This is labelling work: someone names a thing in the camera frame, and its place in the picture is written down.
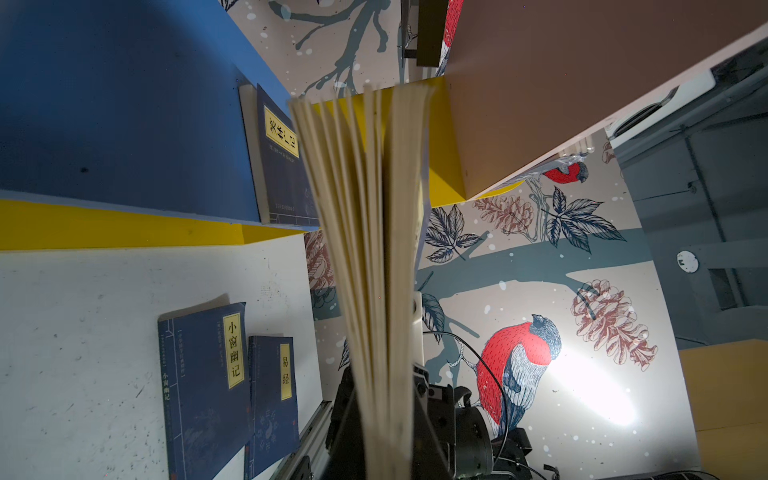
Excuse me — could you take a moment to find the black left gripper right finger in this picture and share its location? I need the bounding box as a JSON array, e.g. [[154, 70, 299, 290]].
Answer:
[[411, 396, 451, 480]]

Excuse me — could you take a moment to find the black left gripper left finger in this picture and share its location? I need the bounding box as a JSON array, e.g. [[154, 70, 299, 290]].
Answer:
[[321, 395, 366, 480]]

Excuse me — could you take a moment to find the navy book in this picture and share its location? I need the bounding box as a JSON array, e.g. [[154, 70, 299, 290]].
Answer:
[[238, 84, 320, 231], [157, 302, 251, 479], [290, 83, 433, 479], [244, 336, 300, 479]]

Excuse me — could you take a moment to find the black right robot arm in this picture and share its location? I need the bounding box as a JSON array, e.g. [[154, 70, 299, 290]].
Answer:
[[320, 367, 561, 479]]

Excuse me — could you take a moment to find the yellow wooden bookshelf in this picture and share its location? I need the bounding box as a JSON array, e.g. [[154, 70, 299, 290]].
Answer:
[[1, 1, 767, 250]]

